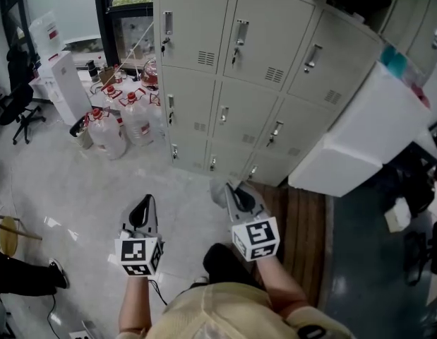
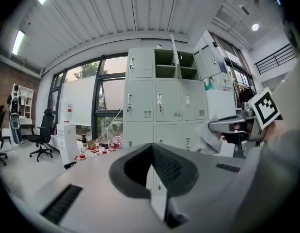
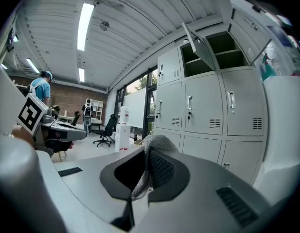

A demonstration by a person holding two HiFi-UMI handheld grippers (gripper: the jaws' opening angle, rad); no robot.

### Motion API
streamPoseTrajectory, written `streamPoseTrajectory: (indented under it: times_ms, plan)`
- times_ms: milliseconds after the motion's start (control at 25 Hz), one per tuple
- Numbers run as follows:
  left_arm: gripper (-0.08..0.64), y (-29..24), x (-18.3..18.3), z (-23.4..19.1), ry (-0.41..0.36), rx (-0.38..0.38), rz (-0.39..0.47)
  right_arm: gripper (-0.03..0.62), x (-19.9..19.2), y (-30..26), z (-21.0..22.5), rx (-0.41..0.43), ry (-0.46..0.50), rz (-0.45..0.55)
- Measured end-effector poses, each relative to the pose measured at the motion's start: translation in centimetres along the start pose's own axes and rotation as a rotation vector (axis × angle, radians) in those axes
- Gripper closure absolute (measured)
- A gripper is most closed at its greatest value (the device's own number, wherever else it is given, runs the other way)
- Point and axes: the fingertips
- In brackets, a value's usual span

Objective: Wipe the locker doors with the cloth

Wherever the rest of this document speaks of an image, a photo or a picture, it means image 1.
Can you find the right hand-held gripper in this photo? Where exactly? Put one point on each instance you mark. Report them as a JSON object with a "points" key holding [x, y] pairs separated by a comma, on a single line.
{"points": [[257, 237]]}

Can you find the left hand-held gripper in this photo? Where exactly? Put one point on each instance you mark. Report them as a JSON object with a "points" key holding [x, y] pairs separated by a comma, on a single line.
{"points": [[137, 251]]}

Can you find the grey wiping cloth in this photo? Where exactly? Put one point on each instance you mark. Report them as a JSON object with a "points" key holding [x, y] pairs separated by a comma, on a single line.
{"points": [[217, 191]]}

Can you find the grey metal locker cabinet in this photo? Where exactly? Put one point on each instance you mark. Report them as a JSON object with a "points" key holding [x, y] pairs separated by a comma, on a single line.
{"points": [[193, 30]]}

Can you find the person's left forearm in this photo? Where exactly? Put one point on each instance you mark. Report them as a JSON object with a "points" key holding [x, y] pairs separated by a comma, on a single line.
{"points": [[133, 302]]}

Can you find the person's right forearm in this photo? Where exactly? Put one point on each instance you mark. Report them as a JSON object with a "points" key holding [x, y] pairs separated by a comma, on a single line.
{"points": [[278, 284]]}

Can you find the open grey locker door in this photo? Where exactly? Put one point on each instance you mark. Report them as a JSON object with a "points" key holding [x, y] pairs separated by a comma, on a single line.
{"points": [[398, 9], [428, 23]]}

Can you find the person's legs in black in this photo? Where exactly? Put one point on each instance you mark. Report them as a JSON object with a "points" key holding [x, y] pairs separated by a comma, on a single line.
{"points": [[225, 263]]}

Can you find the brown wooden floor mat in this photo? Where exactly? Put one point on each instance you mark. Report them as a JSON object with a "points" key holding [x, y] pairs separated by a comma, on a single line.
{"points": [[303, 231]]}

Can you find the person's white left shoe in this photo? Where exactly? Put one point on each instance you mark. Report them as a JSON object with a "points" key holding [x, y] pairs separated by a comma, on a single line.
{"points": [[201, 280]]}

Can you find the black trash bin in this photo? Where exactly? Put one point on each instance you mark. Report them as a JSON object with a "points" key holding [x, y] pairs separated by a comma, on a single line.
{"points": [[78, 132]]}

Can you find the person's yellow shirt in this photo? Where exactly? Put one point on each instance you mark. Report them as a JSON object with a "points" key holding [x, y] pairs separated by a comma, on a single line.
{"points": [[221, 313]]}

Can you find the grey flat bar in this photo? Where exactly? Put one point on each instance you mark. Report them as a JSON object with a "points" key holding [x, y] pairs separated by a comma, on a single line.
{"points": [[89, 330]]}

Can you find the round wooden stool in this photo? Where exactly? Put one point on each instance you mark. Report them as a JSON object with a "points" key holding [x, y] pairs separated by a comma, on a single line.
{"points": [[8, 235]]}

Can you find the small bottle red label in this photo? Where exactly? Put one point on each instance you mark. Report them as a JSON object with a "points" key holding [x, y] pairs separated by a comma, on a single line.
{"points": [[118, 78]]}

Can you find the glass pot with red liquid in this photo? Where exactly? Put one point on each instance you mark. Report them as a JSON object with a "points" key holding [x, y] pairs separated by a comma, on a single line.
{"points": [[149, 74]]}

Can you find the brown cardboard box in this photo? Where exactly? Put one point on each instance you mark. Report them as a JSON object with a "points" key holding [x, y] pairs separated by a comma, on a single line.
{"points": [[106, 75]]}

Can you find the small white box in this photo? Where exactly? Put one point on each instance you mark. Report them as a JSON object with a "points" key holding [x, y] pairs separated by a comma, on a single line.
{"points": [[398, 215]]}

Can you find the white water dispenser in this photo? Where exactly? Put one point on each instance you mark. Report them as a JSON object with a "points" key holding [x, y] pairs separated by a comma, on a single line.
{"points": [[68, 83]]}

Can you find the white table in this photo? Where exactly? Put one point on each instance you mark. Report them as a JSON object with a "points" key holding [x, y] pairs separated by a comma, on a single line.
{"points": [[373, 118]]}

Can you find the black thermos flask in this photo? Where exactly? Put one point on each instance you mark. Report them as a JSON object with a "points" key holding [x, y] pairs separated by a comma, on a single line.
{"points": [[92, 70]]}

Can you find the black bag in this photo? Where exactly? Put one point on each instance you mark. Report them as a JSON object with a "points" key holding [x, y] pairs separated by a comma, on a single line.
{"points": [[408, 182]]}

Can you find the black office chair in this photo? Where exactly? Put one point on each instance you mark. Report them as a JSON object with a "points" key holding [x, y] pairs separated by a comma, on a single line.
{"points": [[17, 101], [421, 253]]}

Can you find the pink packet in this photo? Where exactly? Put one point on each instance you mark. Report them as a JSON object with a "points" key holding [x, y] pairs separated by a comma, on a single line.
{"points": [[421, 95]]}

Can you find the teal packet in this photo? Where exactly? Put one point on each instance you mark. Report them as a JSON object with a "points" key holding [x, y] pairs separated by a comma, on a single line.
{"points": [[393, 58]]}

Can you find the clear dispenser bottle red label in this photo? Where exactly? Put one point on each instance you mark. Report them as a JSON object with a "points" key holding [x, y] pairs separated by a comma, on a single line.
{"points": [[45, 30]]}

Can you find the black window frame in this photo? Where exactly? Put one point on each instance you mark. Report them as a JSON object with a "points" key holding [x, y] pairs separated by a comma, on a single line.
{"points": [[100, 12]]}

